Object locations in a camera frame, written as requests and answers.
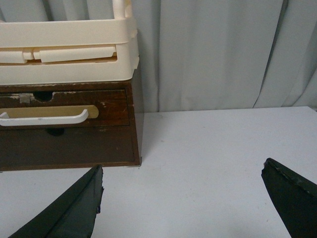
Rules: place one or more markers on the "brown wooden drawer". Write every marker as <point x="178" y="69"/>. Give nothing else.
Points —
<point x="71" y="146"/>
<point x="104" y="107"/>

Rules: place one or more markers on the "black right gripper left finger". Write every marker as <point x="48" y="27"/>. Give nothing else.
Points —
<point x="71" y="215"/>

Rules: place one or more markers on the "brown wooden drawer cabinet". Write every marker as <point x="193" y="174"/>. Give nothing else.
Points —
<point x="134" y="96"/>

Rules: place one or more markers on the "cream plastic basket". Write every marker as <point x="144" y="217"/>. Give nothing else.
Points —
<point x="61" y="41"/>

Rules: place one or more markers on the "grey curtain backdrop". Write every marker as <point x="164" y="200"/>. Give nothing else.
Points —
<point x="226" y="54"/>

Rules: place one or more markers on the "white drawer handle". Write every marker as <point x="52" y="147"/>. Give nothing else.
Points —
<point x="5" y="120"/>

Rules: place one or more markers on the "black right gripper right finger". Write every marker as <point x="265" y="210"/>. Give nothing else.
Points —
<point x="294" y="197"/>

